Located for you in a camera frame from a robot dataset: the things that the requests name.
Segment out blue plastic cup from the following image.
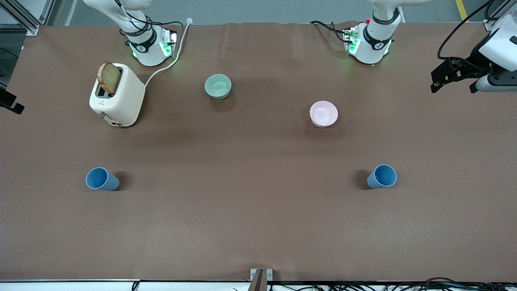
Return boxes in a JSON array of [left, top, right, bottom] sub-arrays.
[[86, 167, 120, 191], [367, 164, 397, 189]]

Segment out brown bread slice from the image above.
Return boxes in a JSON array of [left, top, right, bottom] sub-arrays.
[[97, 61, 122, 96]]

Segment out cream white toaster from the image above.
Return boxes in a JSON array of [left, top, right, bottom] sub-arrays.
[[89, 63, 146, 128]]

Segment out pink bowl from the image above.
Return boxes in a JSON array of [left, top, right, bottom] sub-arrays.
[[309, 101, 339, 128]]

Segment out green bowl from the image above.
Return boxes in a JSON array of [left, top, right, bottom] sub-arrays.
[[204, 74, 232, 100]]

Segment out brown table cover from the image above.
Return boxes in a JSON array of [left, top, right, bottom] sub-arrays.
[[0, 21, 517, 283]]

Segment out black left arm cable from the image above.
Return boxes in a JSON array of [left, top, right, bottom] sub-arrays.
[[437, 0, 495, 61]]

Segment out aluminium frame profile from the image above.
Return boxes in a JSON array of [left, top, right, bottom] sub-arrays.
[[0, 0, 57, 36], [484, 0, 517, 32]]

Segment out black looped cable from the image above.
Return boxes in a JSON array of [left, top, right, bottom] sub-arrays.
[[484, 0, 506, 21]]

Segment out black left base cable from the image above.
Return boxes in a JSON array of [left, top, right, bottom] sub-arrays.
[[310, 20, 349, 43]]

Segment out black right base cables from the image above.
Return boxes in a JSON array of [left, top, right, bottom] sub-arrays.
[[115, 0, 184, 37]]

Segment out white toaster power cable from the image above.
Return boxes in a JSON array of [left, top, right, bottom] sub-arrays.
[[144, 18, 193, 87]]

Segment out grey metal bracket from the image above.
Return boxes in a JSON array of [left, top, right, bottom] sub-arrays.
[[250, 268, 273, 291]]

